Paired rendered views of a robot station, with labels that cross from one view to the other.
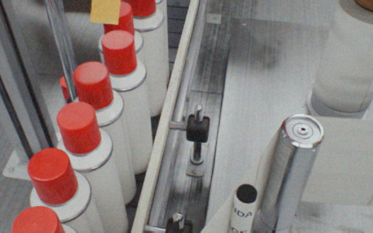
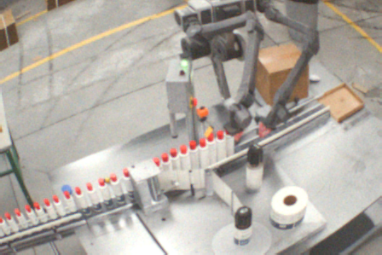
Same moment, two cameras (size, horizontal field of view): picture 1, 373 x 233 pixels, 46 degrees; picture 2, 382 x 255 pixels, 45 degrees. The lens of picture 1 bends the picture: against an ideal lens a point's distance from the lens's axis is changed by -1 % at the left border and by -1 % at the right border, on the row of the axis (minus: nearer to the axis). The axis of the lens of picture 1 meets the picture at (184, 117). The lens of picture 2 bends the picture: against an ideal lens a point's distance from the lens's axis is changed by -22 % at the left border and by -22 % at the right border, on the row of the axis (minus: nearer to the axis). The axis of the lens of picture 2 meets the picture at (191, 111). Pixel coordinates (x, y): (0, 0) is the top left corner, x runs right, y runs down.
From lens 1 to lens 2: 2.55 m
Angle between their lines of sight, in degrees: 40
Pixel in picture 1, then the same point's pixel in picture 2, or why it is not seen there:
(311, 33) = (277, 170)
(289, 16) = (290, 164)
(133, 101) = (201, 153)
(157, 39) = (220, 145)
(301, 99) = not seen: hidden behind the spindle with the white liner
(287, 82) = not seen: hidden behind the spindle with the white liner
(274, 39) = (267, 165)
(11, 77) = (190, 135)
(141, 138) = (202, 162)
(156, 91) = (219, 157)
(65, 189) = (173, 155)
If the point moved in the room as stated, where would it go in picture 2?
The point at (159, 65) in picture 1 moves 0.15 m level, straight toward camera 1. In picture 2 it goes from (220, 151) to (198, 166)
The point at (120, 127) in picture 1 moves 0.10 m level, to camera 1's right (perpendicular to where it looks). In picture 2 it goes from (193, 155) to (205, 165)
